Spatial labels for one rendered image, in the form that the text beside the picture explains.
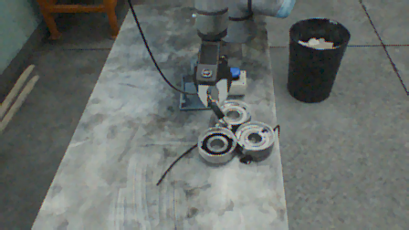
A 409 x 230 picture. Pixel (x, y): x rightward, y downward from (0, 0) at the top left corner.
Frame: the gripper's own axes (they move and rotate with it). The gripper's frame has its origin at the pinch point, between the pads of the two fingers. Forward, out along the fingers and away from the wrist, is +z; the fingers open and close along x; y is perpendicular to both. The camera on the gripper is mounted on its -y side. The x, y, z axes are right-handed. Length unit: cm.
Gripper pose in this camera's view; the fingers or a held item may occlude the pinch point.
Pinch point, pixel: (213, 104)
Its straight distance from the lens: 93.3
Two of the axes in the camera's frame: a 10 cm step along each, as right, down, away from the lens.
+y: 0.9, -6.0, 7.9
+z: 0.4, 8.0, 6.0
